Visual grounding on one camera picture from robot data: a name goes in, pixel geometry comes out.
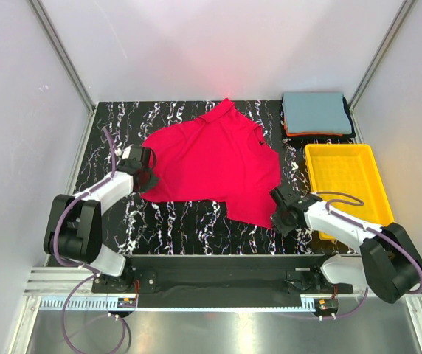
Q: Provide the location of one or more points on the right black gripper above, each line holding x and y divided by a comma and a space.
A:
279, 220

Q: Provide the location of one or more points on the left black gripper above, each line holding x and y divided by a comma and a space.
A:
148, 177

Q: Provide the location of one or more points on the red polo shirt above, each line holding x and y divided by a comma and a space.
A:
219, 156

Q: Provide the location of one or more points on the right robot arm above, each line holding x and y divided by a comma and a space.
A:
385, 261

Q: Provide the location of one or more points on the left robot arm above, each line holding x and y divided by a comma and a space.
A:
74, 232

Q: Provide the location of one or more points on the yellow plastic bin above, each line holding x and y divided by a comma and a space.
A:
351, 169

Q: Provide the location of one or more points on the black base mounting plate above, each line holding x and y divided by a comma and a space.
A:
221, 280

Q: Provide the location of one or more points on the folded dark navy shirt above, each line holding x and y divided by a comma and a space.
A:
346, 108

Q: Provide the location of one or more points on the folded grey-blue shirt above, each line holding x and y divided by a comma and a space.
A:
314, 111

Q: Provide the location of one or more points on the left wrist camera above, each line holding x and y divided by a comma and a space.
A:
124, 153

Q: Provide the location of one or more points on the slotted cable duct rail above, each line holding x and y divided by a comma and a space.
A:
120, 304

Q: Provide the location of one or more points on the left aluminium frame post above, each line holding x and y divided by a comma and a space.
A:
55, 41

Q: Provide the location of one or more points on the aluminium frame post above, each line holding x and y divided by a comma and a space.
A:
383, 48
55, 41

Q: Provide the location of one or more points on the right aluminium frame post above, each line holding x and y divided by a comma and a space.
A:
383, 48

